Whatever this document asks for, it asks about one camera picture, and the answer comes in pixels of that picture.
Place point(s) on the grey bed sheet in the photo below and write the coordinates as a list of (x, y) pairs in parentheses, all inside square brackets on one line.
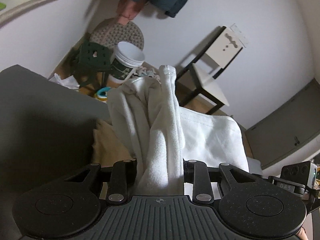
[(46, 132)]

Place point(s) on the dark green plastic stool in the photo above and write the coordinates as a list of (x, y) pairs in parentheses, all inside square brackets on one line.
[(91, 64)]

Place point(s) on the white cloth garment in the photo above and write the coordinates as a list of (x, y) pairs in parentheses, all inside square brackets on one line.
[(161, 135)]

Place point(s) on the beige wooden chair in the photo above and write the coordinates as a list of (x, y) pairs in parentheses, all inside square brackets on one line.
[(213, 59)]

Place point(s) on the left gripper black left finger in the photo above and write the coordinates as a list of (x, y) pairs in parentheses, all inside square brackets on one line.
[(122, 178)]

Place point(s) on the pink hanging garment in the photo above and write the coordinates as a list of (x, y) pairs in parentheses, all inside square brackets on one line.
[(127, 10)]

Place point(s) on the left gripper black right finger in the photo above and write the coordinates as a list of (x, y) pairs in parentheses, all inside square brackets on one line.
[(196, 173)]

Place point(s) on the dark grey door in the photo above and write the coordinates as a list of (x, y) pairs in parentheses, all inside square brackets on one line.
[(286, 129)]

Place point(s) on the white plastic bucket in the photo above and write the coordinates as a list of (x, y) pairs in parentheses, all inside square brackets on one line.
[(126, 58)]

